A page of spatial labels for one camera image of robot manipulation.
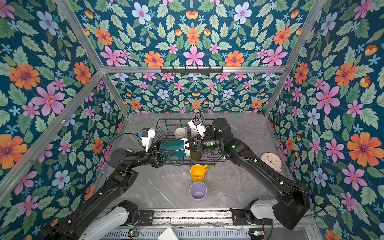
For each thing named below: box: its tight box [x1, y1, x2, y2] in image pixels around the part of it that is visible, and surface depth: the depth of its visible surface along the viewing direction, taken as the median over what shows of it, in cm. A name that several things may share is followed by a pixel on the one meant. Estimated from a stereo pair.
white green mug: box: [159, 137, 191, 159], surface depth 57 cm
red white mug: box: [174, 126, 188, 139], surface depth 98 cm
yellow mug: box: [190, 164, 209, 182], surface depth 84 cm
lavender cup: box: [189, 181, 208, 204], surface depth 75 cm
